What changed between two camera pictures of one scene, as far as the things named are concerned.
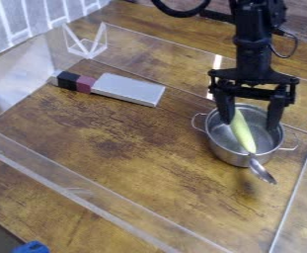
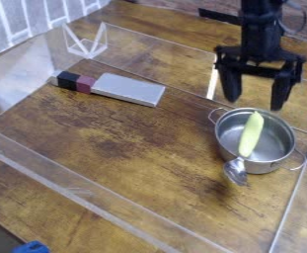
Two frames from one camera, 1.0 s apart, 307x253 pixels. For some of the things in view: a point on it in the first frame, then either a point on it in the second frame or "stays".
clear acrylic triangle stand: (84, 47) stays
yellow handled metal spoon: (243, 134) → (235, 168)
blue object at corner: (34, 247) stays
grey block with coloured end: (110, 85) stays
